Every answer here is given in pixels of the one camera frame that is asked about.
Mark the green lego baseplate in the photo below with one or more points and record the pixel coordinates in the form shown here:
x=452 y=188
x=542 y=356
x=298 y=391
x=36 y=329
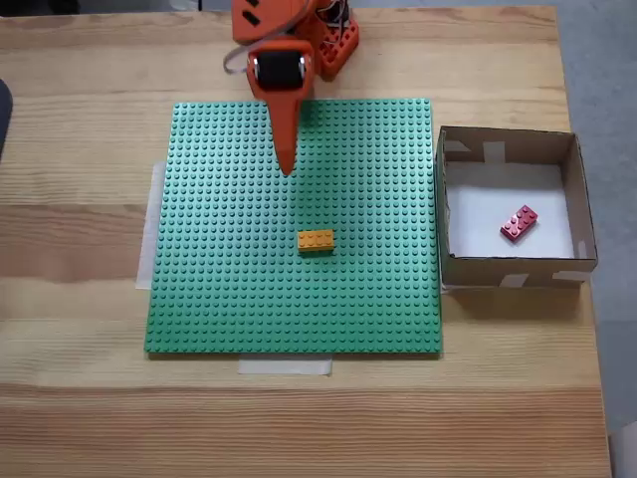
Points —
x=348 y=299

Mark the black rounded object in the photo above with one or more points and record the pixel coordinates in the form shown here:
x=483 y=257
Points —
x=4 y=114

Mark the brown cardboard box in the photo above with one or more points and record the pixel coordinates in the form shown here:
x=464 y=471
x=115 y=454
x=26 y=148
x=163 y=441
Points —
x=497 y=274

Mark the translucent masking tape strip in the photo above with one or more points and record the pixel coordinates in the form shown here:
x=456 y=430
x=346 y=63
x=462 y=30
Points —
x=147 y=249
x=283 y=367

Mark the yellow lego block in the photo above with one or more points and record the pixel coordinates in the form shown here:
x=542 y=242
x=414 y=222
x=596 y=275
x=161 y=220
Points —
x=316 y=241

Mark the red lego block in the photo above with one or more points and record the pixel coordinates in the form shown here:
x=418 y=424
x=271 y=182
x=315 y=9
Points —
x=520 y=224

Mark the white paper sheet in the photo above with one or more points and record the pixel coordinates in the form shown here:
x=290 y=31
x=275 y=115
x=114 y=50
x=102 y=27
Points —
x=473 y=224

